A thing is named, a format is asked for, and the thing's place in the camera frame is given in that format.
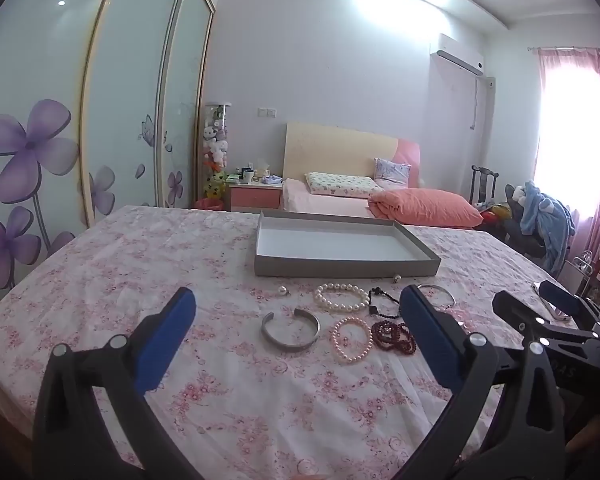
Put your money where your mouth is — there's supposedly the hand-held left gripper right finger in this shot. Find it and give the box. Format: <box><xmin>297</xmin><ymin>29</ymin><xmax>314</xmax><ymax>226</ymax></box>
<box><xmin>395</xmin><ymin>285</ymin><xmax>566</xmax><ymax>480</ymax></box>

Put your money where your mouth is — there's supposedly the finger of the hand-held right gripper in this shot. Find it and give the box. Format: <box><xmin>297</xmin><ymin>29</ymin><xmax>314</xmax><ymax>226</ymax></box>
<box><xmin>492</xmin><ymin>290</ymin><xmax>600</xmax><ymax>348</ymax></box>
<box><xmin>540</xmin><ymin>280</ymin><xmax>600</xmax><ymax>331</ymax></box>

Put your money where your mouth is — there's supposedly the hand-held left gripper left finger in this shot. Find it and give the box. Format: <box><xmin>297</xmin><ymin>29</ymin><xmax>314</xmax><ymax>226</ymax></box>
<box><xmin>32</xmin><ymin>287</ymin><xmax>206</xmax><ymax>480</ymax></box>

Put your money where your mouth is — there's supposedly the thin silver bangle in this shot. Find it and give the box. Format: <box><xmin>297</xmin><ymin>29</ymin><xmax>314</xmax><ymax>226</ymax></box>
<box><xmin>416</xmin><ymin>283</ymin><xmax>456</xmax><ymax>311</ymax></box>

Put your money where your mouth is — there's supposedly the black bead bracelet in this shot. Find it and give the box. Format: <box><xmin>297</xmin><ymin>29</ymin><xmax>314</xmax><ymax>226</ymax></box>
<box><xmin>367</xmin><ymin>286</ymin><xmax>404</xmax><ymax>321</ymax></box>

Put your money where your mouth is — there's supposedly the pink pearl bracelet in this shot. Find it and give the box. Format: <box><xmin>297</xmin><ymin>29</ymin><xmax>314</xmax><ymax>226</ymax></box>
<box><xmin>331</xmin><ymin>316</ymin><xmax>375</xmax><ymax>365</ymax></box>

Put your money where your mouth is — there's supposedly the white pearl bracelet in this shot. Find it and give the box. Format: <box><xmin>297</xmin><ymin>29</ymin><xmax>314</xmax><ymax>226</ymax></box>
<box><xmin>314</xmin><ymin>282</ymin><xmax>371</xmax><ymax>314</ymax></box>

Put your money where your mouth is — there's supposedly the silver cuff bracelet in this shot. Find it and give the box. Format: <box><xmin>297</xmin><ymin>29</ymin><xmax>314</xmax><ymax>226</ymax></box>
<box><xmin>260</xmin><ymin>310</ymin><xmax>322</xmax><ymax>354</ymax></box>

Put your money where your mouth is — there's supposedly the grey cardboard tray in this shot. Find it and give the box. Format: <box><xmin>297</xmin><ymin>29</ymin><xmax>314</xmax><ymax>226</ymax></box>
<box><xmin>254</xmin><ymin>210</ymin><xmax>442</xmax><ymax>278</ymax></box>

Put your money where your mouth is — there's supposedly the person's right forearm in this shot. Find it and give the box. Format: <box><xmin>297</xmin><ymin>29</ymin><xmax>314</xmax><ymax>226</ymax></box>
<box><xmin>565</xmin><ymin>402</ymin><xmax>600</xmax><ymax>468</ymax></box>

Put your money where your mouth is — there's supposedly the white smartphone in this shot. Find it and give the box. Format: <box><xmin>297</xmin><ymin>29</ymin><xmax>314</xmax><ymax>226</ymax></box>
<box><xmin>531</xmin><ymin>281</ymin><xmax>573</xmax><ymax>322</ymax></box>

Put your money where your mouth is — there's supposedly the blue plush garment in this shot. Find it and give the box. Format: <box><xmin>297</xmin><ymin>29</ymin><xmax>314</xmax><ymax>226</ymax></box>
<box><xmin>517</xmin><ymin>180</ymin><xmax>577</xmax><ymax>273</ymax></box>

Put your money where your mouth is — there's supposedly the dark office chair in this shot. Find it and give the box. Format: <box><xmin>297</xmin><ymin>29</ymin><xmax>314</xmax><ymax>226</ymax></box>
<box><xmin>502</xmin><ymin>183</ymin><xmax>548</xmax><ymax>261</ymax></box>

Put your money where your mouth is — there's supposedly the colourful toy pile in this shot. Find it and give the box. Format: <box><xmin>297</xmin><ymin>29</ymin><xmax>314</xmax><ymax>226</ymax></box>
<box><xmin>476</xmin><ymin>201</ymin><xmax>513</xmax><ymax>226</ymax></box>

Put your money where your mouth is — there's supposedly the pink floral bedsheet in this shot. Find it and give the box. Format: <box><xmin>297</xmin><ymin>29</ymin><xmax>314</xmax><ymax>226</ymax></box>
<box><xmin>0</xmin><ymin>204</ymin><xmax>583</xmax><ymax>480</ymax></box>

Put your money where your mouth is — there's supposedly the orange quilt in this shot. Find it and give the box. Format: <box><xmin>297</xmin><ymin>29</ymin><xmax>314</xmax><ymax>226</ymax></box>
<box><xmin>368</xmin><ymin>188</ymin><xmax>484</xmax><ymax>230</ymax></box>

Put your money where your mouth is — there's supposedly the dark wooden chair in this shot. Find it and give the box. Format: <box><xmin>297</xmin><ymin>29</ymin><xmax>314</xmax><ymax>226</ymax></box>
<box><xmin>470</xmin><ymin>165</ymin><xmax>500</xmax><ymax>207</ymax></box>

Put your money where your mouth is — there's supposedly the pink curtain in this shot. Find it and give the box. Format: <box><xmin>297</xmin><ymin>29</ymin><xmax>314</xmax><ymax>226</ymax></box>
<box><xmin>530</xmin><ymin>47</ymin><xmax>600</xmax><ymax>281</ymax></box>

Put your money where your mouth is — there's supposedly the yellow plush toy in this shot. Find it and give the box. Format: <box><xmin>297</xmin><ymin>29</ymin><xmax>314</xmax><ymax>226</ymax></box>
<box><xmin>205</xmin><ymin>172</ymin><xmax>228</xmax><ymax>200</ymax></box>

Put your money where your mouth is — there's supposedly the lilac pillow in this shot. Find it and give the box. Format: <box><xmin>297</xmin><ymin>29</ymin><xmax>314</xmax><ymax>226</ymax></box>
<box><xmin>373</xmin><ymin>157</ymin><xmax>412</xmax><ymax>190</ymax></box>

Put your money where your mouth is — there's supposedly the pink white nightstand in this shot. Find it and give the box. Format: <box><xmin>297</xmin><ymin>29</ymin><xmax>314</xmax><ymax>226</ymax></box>
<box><xmin>229</xmin><ymin>181</ymin><xmax>284</xmax><ymax>213</ymax></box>

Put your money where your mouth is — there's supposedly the pink bed mattress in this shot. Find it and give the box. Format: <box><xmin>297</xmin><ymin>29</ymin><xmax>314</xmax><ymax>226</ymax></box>
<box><xmin>281</xmin><ymin>178</ymin><xmax>381</xmax><ymax>218</ymax></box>

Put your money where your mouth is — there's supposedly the floral print pillow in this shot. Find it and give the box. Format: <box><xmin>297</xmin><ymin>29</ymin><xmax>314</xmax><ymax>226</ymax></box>
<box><xmin>305</xmin><ymin>172</ymin><xmax>382</xmax><ymax>198</ymax></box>

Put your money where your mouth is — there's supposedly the beige pink headboard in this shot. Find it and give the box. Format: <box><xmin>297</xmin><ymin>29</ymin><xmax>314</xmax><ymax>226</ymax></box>
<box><xmin>283</xmin><ymin>121</ymin><xmax>422</xmax><ymax>192</ymax></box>

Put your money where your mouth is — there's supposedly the clear plush toy tube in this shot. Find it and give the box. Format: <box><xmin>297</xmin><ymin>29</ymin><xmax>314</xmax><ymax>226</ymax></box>
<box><xmin>202</xmin><ymin>102</ymin><xmax>234</xmax><ymax>211</ymax></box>

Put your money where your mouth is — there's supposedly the air conditioner pipe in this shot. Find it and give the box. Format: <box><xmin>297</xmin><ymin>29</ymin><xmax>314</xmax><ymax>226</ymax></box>
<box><xmin>469</xmin><ymin>76</ymin><xmax>496</xmax><ymax>131</ymax></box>

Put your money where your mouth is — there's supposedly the white air conditioner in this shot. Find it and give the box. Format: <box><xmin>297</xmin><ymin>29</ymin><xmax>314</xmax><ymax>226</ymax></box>
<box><xmin>429</xmin><ymin>33</ymin><xmax>485</xmax><ymax>78</ymax></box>

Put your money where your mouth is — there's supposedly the flower print sliding wardrobe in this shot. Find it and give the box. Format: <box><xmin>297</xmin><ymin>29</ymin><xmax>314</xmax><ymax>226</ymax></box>
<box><xmin>0</xmin><ymin>0</ymin><xmax>217</xmax><ymax>292</ymax></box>

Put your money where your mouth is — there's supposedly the dark red bead bracelet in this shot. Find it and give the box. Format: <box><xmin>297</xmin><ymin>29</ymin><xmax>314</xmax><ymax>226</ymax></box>
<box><xmin>371</xmin><ymin>321</ymin><xmax>419</xmax><ymax>356</ymax></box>

